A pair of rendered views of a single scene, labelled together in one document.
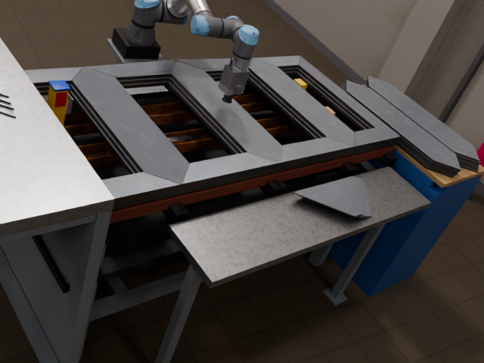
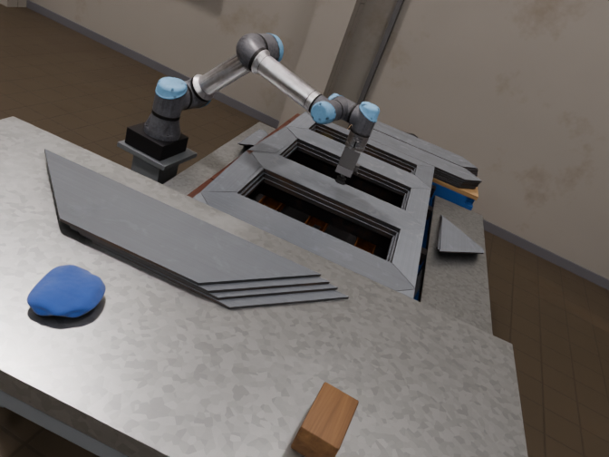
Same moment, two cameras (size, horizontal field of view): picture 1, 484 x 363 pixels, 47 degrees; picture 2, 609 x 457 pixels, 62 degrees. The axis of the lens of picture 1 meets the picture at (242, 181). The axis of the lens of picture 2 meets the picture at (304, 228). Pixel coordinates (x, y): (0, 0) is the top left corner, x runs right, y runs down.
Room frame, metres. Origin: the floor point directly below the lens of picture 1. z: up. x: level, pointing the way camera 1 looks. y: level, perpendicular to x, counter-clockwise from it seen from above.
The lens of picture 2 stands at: (0.57, 1.24, 1.66)
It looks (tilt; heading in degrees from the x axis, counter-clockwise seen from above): 29 degrees down; 326
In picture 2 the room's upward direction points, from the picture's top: 21 degrees clockwise
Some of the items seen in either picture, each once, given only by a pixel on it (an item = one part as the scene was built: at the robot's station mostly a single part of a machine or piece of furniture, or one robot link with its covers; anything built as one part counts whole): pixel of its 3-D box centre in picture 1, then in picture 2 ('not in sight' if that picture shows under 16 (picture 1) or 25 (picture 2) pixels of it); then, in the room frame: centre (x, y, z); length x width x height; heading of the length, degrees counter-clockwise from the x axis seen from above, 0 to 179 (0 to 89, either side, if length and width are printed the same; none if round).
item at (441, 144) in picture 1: (407, 123); (413, 151); (2.64, -0.67, 0.82); 0.80 x 0.40 x 0.06; 50
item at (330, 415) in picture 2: not in sight; (325, 423); (0.92, 0.84, 1.07); 0.10 x 0.06 x 0.05; 134
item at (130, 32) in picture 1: (141, 29); (164, 122); (2.58, 0.74, 0.80); 0.15 x 0.15 x 0.10
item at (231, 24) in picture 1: (232, 29); (340, 108); (2.09, 0.25, 1.16); 0.11 x 0.11 x 0.08; 36
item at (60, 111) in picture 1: (56, 109); not in sight; (1.70, 0.74, 0.78); 0.05 x 0.05 x 0.19; 50
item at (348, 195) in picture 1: (346, 200); (459, 240); (1.85, -0.41, 0.77); 0.45 x 0.20 x 0.04; 140
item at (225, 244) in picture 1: (317, 214); (456, 263); (1.74, -0.32, 0.73); 1.20 x 0.26 x 0.03; 140
